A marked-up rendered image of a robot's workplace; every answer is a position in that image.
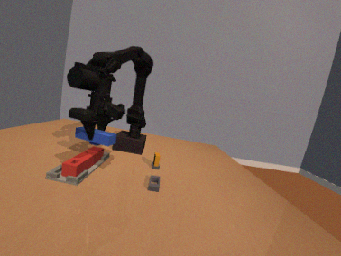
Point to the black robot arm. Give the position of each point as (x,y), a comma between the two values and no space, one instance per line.
(87,77)

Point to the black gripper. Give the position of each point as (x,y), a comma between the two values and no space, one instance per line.
(90,116)

